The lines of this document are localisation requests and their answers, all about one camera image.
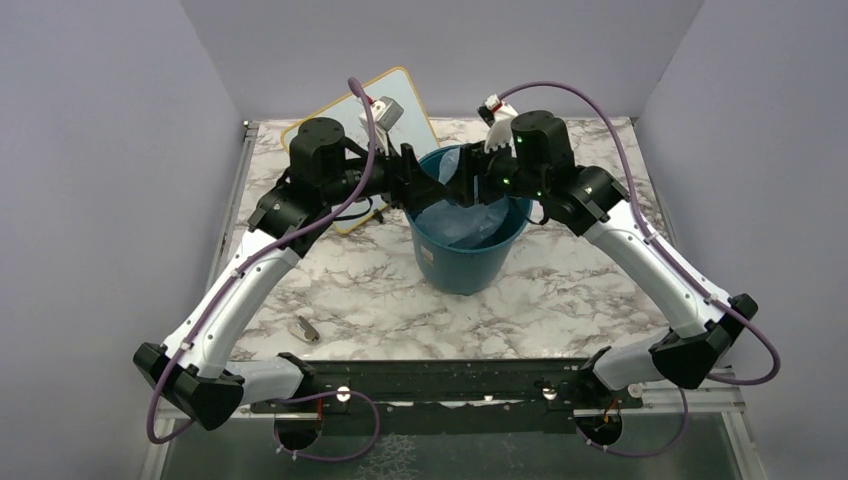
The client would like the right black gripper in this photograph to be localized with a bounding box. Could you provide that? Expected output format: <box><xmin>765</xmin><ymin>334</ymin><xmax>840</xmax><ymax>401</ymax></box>
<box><xmin>446</xmin><ymin>134</ymin><xmax>547</xmax><ymax>208</ymax></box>

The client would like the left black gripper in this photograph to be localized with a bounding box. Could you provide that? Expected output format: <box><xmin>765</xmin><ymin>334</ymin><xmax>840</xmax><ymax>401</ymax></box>
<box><xmin>322</xmin><ymin>130</ymin><xmax>452</xmax><ymax>213</ymax></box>

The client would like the blue plastic trash bag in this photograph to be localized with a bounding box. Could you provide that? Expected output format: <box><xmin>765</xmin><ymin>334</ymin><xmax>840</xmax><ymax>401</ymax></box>
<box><xmin>413</xmin><ymin>175</ymin><xmax>511</xmax><ymax>249</ymax></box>

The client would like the teal plastic trash bin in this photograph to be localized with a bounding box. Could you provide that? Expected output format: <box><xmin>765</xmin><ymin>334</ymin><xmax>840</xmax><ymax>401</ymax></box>
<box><xmin>405</xmin><ymin>146</ymin><xmax>533</xmax><ymax>295</ymax></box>

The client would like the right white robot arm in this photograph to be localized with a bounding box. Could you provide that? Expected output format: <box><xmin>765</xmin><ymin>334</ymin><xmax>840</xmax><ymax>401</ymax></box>
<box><xmin>448</xmin><ymin>105</ymin><xmax>759</xmax><ymax>407</ymax></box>

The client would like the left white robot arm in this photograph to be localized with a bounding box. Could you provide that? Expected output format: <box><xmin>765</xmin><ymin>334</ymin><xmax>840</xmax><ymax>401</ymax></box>
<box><xmin>132</xmin><ymin>117</ymin><xmax>453</xmax><ymax>431</ymax></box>

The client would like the yellow framed whiteboard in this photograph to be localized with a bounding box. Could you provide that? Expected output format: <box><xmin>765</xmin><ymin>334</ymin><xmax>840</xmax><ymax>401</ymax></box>
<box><xmin>312</xmin><ymin>66</ymin><xmax>440</xmax><ymax>234</ymax></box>

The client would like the small grey eraser block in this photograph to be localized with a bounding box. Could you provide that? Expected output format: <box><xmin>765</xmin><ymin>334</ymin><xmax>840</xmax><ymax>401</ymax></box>
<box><xmin>290</xmin><ymin>316</ymin><xmax>321</xmax><ymax>343</ymax></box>

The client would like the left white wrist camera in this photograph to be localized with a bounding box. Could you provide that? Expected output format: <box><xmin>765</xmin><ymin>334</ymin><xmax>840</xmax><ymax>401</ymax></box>
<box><xmin>359</xmin><ymin>96</ymin><xmax>405</xmax><ymax>153</ymax></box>

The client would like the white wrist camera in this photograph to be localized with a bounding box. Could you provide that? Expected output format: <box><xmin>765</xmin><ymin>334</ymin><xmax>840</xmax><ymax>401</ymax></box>
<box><xmin>477</xmin><ymin>94</ymin><xmax>518</xmax><ymax>153</ymax></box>
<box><xmin>359</xmin><ymin>96</ymin><xmax>405</xmax><ymax>153</ymax></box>

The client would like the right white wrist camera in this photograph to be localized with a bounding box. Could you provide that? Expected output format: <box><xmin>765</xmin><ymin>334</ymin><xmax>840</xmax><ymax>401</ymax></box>
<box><xmin>477</xmin><ymin>94</ymin><xmax>518</xmax><ymax>153</ymax></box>

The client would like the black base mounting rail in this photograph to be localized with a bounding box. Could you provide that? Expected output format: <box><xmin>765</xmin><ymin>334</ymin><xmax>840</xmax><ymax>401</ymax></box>
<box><xmin>245</xmin><ymin>358</ymin><xmax>645</xmax><ymax>443</ymax></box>

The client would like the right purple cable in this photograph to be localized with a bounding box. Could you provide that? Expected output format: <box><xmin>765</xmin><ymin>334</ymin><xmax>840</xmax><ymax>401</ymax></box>
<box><xmin>496</xmin><ymin>80</ymin><xmax>782</xmax><ymax>387</ymax></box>

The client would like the aluminium table frame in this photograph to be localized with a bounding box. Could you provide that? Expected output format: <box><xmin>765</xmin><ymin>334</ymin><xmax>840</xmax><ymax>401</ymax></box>
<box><xmin>139</xmin><ymin>120</ymin><xmax>262</xmax><ymax>479</ymax></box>

